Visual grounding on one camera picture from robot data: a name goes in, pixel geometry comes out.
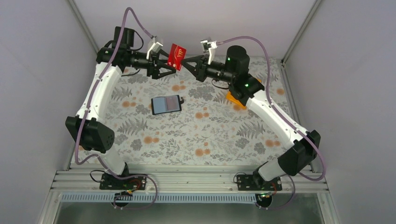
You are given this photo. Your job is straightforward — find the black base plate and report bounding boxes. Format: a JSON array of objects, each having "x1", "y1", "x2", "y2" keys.
[
  {"x1": 233, "y1": 172, "x2": 283, "y2": 191},
  {"x1": 99, "y1": 173, "x2": 147, "y2": 190}
]

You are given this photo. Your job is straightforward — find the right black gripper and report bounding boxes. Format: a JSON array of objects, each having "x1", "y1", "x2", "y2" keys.
[{"x1": 180, "y1": 54, "x2": 234, "y2": 83}]

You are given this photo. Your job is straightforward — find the aluminium rail frame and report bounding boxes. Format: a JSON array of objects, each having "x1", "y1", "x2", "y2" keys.
[{"x1": 50, "y1": 164, "x2": 329, "y2": 194}]

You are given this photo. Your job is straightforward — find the orange plastic bin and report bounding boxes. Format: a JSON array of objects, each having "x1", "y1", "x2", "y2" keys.
[{"x1": 226, "y1": 77, "x2": 265, "y2": 110}]

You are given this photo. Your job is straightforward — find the black card holder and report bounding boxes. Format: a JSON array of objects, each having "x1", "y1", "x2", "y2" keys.
[{"x1": 151, "y1": 95, "x2": 184, "y2": 115}]

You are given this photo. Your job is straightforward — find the floral table mat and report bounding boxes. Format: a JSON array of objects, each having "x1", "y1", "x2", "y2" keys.
[{"x1": 70, "y1": 54, "x2": 304, "y2": 166}]

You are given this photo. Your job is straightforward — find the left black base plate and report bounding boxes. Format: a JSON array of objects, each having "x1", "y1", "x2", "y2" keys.
[{"x1": 99, "y1": 173, "x2": 147, "y2": 190}]

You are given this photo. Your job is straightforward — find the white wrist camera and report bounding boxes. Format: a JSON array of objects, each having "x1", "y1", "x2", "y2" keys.
[
  {"x1": 146, "y1": 36, "x2": 163, "y2": 60},
  {"x1": 200, "y1": 37, "x2": 217, "y2": 64}
]

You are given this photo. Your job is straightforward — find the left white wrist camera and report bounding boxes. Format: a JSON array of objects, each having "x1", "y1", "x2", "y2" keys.
[{"x1": 146, "y1": 36, "x2": 163, "y2": 60}]

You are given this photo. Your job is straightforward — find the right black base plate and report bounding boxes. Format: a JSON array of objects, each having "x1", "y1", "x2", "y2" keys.
[{"x1": 233, "y1": 172, "x2": 283, "y2": 191}]

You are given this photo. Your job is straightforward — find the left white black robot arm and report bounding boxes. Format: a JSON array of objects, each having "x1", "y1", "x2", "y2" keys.
[{"x1": 65, "y1": 27, "x2": 176, "y2": 189}]

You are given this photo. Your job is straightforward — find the grey slotted cable duct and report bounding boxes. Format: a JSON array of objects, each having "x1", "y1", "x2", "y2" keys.
[{"x1": 60, "y1": 192, "x2": 256, "y2": 204}]

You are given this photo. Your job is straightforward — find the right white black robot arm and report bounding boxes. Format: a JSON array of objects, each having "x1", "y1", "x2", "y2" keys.
[{"x1": 181, "y1": 45, "x2": 320, "y2": 190}]

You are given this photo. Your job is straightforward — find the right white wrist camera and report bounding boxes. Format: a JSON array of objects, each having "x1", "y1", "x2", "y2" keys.
[{"x1": 200, "y1": 37, "x2": 217, "y2": 64}]

